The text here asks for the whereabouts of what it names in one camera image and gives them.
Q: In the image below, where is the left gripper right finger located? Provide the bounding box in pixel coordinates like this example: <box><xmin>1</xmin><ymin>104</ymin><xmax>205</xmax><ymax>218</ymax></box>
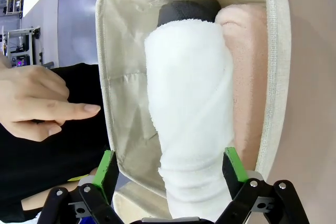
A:
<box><xmin>215</xmin><ymin>146</ymin><xmax>310</xmax><ymax>224</ymax></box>

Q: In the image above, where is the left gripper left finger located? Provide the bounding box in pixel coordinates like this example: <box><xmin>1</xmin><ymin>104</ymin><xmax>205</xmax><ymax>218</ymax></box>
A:
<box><xmin>39</xmin><ymin>150</ymin><xmax>124</xmax><ymax>224</ymax></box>

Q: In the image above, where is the white towel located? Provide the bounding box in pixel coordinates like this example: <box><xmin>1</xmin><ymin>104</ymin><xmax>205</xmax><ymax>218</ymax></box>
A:
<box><xmin>144</xmin><ymin>19</ymin><xmax>236</xmax><ymax>222</ymax></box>

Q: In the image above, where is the pink towel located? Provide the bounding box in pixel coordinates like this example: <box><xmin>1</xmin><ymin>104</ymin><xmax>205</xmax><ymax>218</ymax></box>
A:
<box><xmin>215</xmin><ymin>4</ymin><xmax>269</xmax><ymax>172</ymax></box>

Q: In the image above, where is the dark grey towel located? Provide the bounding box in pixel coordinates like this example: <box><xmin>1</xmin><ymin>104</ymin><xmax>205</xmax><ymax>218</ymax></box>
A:
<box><xmin>157</xmin><ymin>0</ymin><xmax>223</xmax><ymax>27</ymax></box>

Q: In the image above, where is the person's right forearm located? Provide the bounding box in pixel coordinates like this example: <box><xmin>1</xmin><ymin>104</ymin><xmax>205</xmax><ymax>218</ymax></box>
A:
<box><xmin>20</xmin><ymin>179</ymin><xmax>82</xmax><ymax>211</ymax></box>

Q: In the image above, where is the person's left hand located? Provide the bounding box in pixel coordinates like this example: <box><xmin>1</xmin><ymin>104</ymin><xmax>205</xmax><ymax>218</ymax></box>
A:
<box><xmin>0</xmin><ymin>56</ymin><xmax>102</xmax><ymax>143</ymax></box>

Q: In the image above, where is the cream fabric storage basket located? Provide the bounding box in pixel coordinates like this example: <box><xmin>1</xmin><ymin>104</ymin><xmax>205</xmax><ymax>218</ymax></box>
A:
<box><xmin>112</xmin><ymin>183</ymin><xmax>174</xmax><ymax>224</ymax></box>
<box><xmin>94</xmin><ymin>0</ymin><xmax>292</xmax><ymax>200</ymax></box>

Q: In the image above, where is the person in black T-shirt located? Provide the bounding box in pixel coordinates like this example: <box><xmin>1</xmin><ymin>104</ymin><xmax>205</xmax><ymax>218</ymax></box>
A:
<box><xmin>0</xmin><ymin>62</ymin><xmax>111</xmax><ymax>223</ymax></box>

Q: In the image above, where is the grey metal equipment cart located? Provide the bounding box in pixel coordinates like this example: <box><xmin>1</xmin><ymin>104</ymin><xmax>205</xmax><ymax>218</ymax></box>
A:
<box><xmin>7</xmin><ymin>26</ymin><xmax>41</xmax><ymax>68</ymax></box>

